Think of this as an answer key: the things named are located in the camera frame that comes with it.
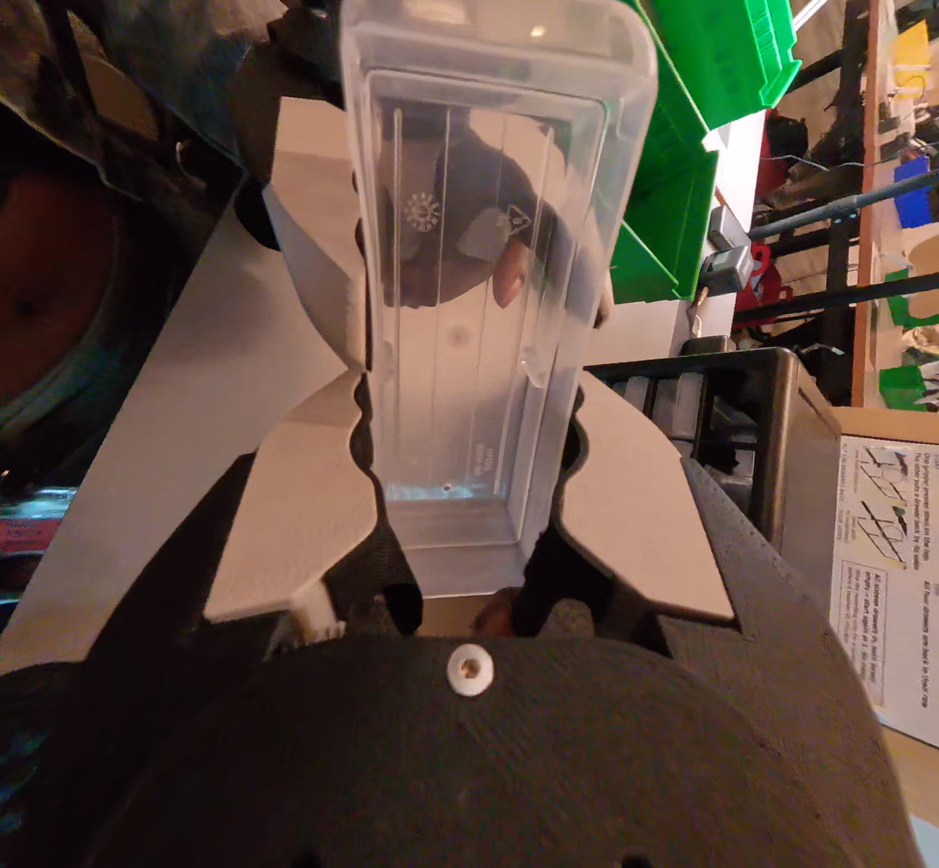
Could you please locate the set of small cabinet drawers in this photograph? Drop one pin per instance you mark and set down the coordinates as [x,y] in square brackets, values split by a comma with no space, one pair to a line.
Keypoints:
[678,405]

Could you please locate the blue pole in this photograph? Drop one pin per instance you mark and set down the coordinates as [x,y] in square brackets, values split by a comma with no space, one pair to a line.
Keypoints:
[843,204]

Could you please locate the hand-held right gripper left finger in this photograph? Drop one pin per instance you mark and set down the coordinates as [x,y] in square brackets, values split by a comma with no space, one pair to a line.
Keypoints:
[293,516]

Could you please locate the cardboard box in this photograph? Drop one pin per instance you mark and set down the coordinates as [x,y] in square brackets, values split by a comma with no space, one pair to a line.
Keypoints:
[818,413]

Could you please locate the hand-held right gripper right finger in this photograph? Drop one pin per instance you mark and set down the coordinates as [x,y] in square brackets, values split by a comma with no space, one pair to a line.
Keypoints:
[638,516]

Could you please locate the small blue bin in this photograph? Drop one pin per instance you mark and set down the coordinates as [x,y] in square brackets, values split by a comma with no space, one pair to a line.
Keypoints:
[913,193]

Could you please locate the black drawer cabinet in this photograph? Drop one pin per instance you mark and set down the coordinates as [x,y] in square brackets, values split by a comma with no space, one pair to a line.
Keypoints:
[774,442]

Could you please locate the white instruction sheet with drawings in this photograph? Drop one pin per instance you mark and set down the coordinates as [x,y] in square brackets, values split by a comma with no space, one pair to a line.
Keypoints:
[891,574]

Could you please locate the person's dark patterned jacket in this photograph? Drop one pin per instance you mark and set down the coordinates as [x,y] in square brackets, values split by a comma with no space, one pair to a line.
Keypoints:
[147,38]

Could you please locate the clear plastic drawer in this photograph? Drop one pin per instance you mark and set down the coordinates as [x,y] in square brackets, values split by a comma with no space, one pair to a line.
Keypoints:
[477,405]

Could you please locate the black metal shelf rack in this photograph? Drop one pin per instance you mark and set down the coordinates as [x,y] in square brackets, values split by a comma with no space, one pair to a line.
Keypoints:
[840,281]

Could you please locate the person's left hand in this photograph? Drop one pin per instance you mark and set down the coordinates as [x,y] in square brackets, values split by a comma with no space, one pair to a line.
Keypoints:
[512,281]

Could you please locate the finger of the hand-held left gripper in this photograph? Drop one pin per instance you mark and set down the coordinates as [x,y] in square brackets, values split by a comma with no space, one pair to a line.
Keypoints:
[319,259]

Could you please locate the grey power adapter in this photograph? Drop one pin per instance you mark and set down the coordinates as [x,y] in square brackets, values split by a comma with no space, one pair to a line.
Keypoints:
[730,270]
[722,226]

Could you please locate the small green bin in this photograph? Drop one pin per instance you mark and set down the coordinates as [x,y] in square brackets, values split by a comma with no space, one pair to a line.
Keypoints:
[902,299]
[902,385]

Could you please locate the red object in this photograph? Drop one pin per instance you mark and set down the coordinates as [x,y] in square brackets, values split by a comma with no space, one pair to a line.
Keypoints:
[763,273]

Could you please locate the green plastic bin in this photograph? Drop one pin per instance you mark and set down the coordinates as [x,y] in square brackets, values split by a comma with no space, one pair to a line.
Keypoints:
[726,9]
[678,119]
[660,237]

